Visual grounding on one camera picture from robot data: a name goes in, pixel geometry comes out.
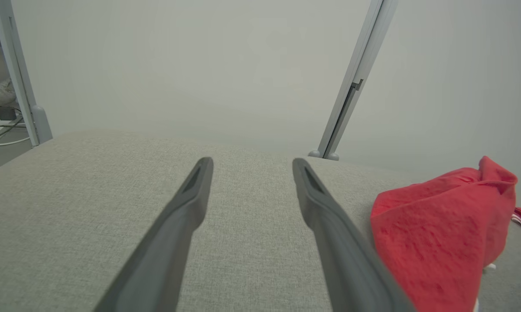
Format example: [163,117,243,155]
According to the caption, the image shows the red shirt with white trim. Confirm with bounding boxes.
[370,156,518,312]

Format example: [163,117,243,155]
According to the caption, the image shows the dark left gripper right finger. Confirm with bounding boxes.
[292,158,417,312]

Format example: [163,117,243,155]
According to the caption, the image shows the white floor cable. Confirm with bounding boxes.
[0,121,31,147]

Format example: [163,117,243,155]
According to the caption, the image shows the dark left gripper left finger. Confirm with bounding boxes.
[94,157,214,312]

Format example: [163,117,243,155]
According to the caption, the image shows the white sneaker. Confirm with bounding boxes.
[0,79,17,107]

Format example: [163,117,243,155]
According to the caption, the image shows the grey single partition post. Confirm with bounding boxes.
[0,0,42,146]

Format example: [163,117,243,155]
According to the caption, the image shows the grey double partition post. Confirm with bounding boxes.
[319,0,399,159]

